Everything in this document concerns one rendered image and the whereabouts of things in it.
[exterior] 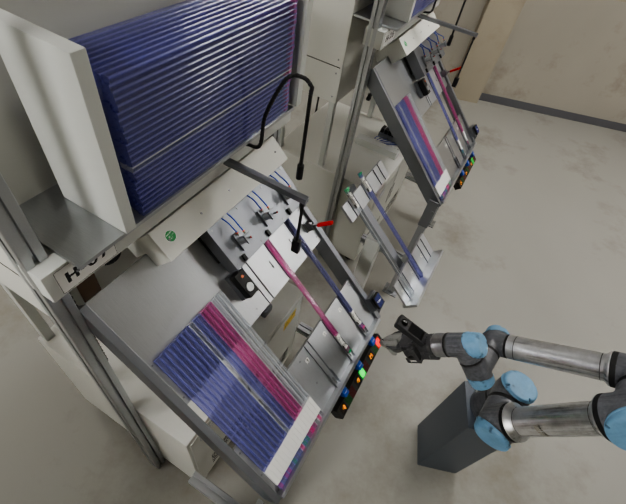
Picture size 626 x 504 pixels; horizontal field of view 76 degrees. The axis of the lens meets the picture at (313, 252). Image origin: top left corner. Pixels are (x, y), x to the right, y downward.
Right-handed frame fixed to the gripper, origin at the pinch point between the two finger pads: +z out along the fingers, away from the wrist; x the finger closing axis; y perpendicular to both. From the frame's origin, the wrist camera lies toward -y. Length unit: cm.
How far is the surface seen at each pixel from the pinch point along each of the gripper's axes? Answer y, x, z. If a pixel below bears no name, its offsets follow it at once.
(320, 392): -8.0, -28.7, 4.8
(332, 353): -11.7, -16.4, 4.9
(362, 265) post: -10.2, 33.9, 20.6
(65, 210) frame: -90, -52, -7
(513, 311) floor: 97, 114, 11
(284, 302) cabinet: -21.7, 0.3, 35.1
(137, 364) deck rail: -57, -59, 4
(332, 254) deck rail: -33.9, 8.0, 4.5
